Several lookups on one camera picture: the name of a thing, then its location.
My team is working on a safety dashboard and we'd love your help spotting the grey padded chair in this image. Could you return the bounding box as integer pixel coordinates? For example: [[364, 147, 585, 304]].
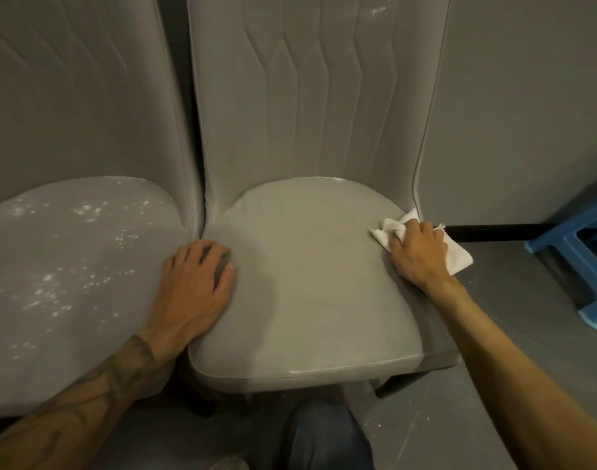
[[186, 0, 463, 400], [0, 0, 204, 419]]

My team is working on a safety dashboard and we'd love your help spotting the blue plastic stool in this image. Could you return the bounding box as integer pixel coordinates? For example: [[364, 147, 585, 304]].
[[525, 195, 597, 331]]

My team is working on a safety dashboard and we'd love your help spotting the person's right hand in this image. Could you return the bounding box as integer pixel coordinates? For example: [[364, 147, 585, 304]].
[[388, 218, 463, 294]]

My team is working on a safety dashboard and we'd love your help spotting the person's left forearm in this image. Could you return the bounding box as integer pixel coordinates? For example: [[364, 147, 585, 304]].
[[0, 335, 181, 470]]

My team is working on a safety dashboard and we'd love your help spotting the white cleaning cloth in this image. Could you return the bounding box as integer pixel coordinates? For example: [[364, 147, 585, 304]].
[[369, 208, 474, 276]]

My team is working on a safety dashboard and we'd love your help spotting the person's right forearm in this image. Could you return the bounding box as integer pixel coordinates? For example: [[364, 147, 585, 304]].
[[428, 278, 597, 470]]

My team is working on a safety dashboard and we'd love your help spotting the person's left hand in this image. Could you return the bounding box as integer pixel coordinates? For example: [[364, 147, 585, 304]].
[[139, 239, 236, 366]]

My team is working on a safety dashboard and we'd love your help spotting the dark blue trouser leg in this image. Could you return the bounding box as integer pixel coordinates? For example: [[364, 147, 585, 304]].
[[278, 397, 375, 470]]

